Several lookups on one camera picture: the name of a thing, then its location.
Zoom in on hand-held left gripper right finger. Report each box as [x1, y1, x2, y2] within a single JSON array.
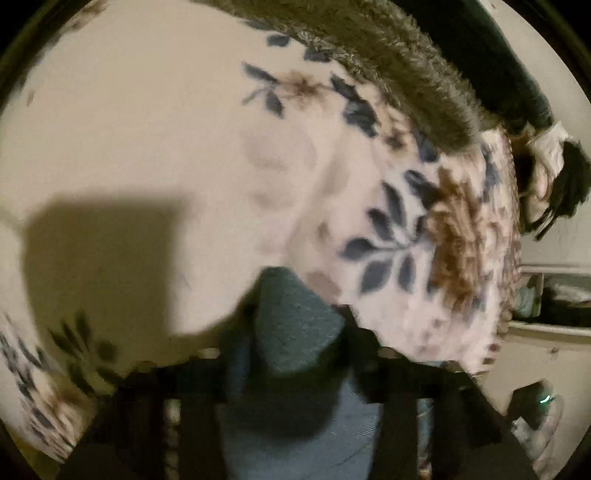
[[339, 305, 539, 480]]

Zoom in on white wardrobe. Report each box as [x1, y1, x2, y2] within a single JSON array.
[[502, 217, 591, 344]]

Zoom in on floral bed blanket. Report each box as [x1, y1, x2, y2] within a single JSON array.
[[0, 0, 525, 465]]

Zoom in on pile of white clothes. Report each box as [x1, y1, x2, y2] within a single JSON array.
[[521, 122, 572, 228]]

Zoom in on dark green cloth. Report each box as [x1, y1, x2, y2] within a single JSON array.
[[396, 0, 555, 136]]

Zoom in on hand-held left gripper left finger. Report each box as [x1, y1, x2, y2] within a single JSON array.
[[60, 351, 245, 480]]

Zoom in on folded grey fuzzy pants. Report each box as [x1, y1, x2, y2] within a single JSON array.
[[194, 0, 486, 149]]

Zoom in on blue jeans pants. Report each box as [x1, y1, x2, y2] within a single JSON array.
[[217, 267, 435, 480]]

